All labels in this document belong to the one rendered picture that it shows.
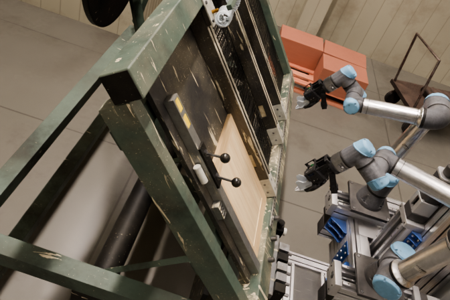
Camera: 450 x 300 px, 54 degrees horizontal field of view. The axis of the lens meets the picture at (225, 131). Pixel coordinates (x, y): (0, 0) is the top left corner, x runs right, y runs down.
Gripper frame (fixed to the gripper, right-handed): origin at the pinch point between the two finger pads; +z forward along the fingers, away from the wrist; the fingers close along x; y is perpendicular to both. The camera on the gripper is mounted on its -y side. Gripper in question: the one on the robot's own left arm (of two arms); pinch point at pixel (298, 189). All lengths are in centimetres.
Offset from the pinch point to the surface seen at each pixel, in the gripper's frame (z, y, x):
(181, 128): 7, 55, 12
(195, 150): 10.6, 45.5, 11.9
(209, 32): -4, 66, -37
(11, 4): 255, 193, -278
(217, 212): 23.5, 19.9, 15.9
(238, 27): 4, 51, -83
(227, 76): 5, 46, -37
